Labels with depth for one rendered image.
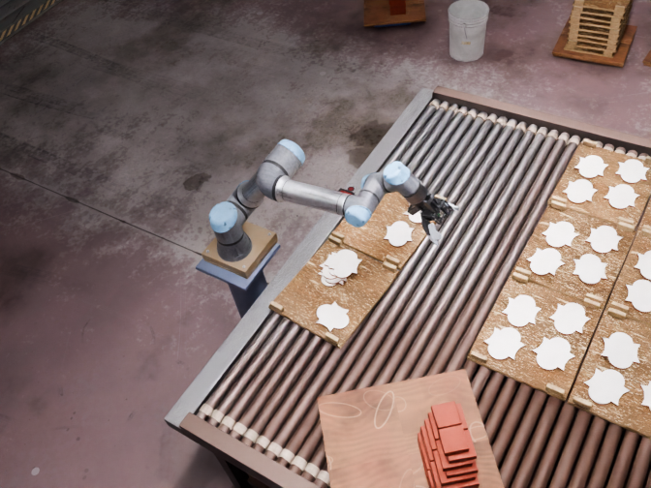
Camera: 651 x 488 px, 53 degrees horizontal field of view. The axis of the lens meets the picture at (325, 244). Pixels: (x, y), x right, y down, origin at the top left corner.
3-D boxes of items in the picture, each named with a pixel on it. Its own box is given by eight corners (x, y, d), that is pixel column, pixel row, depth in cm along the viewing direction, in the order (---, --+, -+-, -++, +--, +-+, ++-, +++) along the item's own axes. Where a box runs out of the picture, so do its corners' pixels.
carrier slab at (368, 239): (329, 238, 276) (328, 235, 274) (380, 178, 295) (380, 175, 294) (400, 270, 260) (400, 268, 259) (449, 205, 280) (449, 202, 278)
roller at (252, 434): (240, 445, 225) (237, 440, 221) (469, 114, 323) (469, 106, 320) (252, 452, 223) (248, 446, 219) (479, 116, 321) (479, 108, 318)
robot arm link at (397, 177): (385, 161, 213) (404, 157, 207) (404, 180, 219) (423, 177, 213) (377, 180, 210) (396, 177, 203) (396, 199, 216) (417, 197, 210)
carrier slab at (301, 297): (268, 308, 256) (267, 306, 255) (329, 239, 275) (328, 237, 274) (340, 349, 240) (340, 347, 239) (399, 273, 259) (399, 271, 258)
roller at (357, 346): (275, 466, 219) (273, 460, 215) (498, 122, 317) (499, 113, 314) (288, 472, 217) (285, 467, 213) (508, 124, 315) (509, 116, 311)
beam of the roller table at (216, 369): (168, 426, 235) (163, 418, 231) (421, 96, 340) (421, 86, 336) (185, 437, 232) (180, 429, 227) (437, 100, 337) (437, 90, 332)
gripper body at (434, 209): (444, 228, 218) (423, 207, 212) (426, 224, 225) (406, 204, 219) (454, 208, 220) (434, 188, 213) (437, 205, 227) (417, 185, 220)
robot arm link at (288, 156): (218, 208, 273) (266, 157, 227) (237, 185, 281) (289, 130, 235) (239, 227, 275) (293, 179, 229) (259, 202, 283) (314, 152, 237)
